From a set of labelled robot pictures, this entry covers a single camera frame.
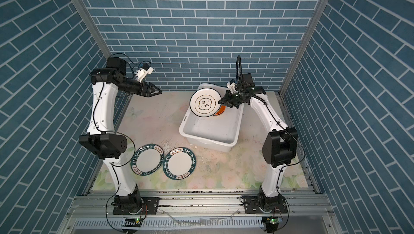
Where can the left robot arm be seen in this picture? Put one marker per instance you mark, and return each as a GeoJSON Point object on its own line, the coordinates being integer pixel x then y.
{"type": "Point", "coordinates": [101, 138]}

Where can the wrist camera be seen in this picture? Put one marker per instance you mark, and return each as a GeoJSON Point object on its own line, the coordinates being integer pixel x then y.
{"type": "Point", "coordinates": [240, 84]}
{"type": "Point", "coordinates": [144, 68]}

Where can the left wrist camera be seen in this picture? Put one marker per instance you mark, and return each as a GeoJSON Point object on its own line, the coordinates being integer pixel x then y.
{"type": "Point", "coordinates": [144, 68]}

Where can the white plate thin dark rim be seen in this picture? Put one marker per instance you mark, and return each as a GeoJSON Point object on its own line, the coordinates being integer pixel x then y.
{"type": "Point", "coordinates": [204, 102]}

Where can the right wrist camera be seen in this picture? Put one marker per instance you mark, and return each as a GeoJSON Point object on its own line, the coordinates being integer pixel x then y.
{"type": "Point", "coordinates": [240, 84]}

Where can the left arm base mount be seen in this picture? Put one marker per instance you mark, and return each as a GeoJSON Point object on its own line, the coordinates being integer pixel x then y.
{"type": "Point", "coordinates": [131, 206]}

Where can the orange plate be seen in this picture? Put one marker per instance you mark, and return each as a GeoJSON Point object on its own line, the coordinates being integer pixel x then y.
{"type": "Point", "coordinates": [220, 111]}

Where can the white plastic bin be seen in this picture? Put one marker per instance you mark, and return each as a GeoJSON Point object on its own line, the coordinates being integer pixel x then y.
{"type": "Point", "coordinates": [220, 132]}

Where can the green-rimmed lettered plate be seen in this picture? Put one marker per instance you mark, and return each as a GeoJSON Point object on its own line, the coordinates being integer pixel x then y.
{"type": "Point", "coordinates": [147, 159]}
{"type": "Point", "coordinates": [179, 163]}

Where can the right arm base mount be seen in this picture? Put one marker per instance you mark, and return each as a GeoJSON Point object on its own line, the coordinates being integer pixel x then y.
{"type": "Point", "coordinates": [261, 204]}

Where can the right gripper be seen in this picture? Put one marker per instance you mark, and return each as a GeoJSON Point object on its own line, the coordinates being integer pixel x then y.
{"type": "Point", "coordinates": [226, 99]}

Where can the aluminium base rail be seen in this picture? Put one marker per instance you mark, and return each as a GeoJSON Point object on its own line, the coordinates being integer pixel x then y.
{"type": "Point", "coordinates": [189, 210]}

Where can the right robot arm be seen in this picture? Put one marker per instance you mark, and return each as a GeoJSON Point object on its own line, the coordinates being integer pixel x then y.
{"type": "Point", "coordinates": [279, 148]}

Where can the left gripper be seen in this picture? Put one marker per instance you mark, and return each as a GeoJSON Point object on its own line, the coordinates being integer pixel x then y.
{"type": "Point", "coordinates": [146, 92]}

